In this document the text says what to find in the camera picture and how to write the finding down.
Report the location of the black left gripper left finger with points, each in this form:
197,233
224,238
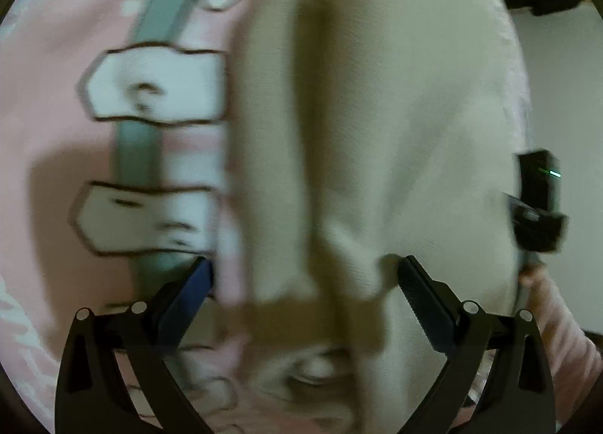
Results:
113,377

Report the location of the beige zip hoodie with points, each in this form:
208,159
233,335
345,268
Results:
364,130

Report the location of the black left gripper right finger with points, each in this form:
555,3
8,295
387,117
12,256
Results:
496,377

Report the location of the pink patterned bed blanket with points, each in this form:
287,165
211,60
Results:
49,150

